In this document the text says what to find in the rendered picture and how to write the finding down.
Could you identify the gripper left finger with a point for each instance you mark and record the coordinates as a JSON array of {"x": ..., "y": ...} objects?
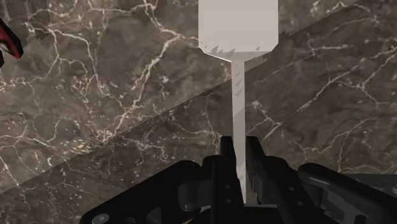
[{"x": 192, "y": 192}]

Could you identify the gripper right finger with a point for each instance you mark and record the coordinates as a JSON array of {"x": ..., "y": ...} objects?
[{"x": 294, "y": 189}]

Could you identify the white spatula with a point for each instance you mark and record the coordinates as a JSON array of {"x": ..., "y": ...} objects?
[{"x": 238, "y": 28}]

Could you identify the red and black object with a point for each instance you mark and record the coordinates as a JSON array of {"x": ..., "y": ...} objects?
[{"x": 11, "y": 42}]

